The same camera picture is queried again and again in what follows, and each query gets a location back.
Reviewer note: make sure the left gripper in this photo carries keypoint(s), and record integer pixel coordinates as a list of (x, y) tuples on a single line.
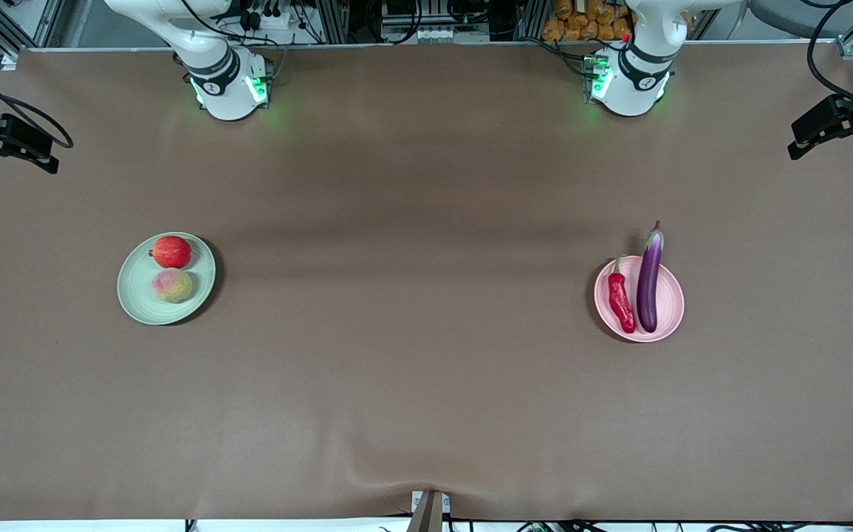
[(851, 116)]

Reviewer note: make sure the red apple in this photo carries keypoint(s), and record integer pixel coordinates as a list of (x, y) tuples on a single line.
[(173, 253)]

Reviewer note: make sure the yellow pink peach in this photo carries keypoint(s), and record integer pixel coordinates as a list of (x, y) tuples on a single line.
[(173, 286)]

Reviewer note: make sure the purple eggplant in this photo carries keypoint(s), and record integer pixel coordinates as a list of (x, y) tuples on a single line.
[(648, 288)]

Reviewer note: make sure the red chili pepper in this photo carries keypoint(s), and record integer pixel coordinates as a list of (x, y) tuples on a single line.
[(620, 295)]

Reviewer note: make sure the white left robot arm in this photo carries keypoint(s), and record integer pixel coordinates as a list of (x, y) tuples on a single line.
[(629, 89)]

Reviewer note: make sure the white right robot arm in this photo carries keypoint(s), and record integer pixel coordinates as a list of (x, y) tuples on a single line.
[(223, 89)]

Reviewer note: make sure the grey office chair seat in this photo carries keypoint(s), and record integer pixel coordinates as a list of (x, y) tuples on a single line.
[(773, 15)]

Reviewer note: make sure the pink round plate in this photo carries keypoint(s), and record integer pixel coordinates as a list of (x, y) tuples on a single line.
[(670, 295)]

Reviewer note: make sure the green round plate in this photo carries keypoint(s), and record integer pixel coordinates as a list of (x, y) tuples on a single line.
[(203, 284)]

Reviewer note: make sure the pile of orange items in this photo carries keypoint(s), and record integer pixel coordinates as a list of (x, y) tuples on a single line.
[(581, 26)]

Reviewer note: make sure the white power strip with plugs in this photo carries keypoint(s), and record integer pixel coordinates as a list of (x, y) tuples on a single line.
[(275, 21)]

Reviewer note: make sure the dark equipment rack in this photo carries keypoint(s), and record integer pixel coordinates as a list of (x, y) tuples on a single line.
[(485, 18)]

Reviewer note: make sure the small white power strip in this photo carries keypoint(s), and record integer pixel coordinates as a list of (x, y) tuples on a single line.
[(437, 33)]

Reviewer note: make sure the brown table cloth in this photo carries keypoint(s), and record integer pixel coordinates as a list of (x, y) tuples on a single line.
[(426, 414)]

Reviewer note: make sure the grey metal bracket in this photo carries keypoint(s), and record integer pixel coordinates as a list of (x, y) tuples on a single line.
[(428, 513)]

